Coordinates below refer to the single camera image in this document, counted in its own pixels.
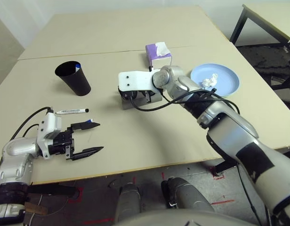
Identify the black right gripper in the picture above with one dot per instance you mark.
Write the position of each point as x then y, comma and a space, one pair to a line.
148, 96

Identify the grey robot right leg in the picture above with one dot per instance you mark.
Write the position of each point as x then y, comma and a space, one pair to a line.
185, 193

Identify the grey glasses case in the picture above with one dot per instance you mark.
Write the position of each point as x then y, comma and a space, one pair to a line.
128, 106

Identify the white tissue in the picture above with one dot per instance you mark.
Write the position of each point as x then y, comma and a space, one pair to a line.
162, 49
209, 81

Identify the black table foot bar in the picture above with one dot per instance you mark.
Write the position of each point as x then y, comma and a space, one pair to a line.
226, 167
53, 189

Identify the grey robot left leg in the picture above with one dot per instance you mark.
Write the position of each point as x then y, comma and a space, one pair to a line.
128, 200

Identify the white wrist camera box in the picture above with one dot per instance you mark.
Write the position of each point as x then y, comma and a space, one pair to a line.
50, 124
138, 80

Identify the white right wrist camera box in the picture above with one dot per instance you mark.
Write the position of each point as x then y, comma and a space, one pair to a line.
138, 80

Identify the grey robot leg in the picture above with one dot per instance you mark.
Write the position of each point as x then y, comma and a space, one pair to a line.
185, 193
128, 200

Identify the black-capped whiteboard marker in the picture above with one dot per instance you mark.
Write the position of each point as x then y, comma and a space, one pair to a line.
69, 111

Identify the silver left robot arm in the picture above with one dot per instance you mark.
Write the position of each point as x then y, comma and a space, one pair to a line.
15, 150

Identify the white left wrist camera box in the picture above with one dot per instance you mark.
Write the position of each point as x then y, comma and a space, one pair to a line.
50, 124

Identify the purple tissue box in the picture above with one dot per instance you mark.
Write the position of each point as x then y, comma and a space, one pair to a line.
150, 53

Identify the blue plastic plate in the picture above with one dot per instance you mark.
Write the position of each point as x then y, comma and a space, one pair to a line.
225, 75

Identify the grey robot torso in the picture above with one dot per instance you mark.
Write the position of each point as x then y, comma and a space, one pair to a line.
182, 217

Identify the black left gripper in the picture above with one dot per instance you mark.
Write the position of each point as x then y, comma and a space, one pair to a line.
61, 143

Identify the white tissue in box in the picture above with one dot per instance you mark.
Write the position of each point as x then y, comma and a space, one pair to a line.
162, 49

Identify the blue-capped marker in cup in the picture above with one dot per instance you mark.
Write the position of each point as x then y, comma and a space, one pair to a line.
78, 67

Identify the thin blue-capped white marker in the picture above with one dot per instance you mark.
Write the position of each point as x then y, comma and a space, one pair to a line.
89, 120

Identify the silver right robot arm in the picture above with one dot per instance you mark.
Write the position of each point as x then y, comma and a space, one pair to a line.
229, 127

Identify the brown wooden plank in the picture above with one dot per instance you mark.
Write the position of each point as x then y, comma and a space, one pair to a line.
36, 209

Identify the black plastic cup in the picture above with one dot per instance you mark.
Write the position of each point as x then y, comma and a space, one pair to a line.
76, 82

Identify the beige side table black legs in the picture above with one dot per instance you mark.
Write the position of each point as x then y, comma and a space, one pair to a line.
265, 18

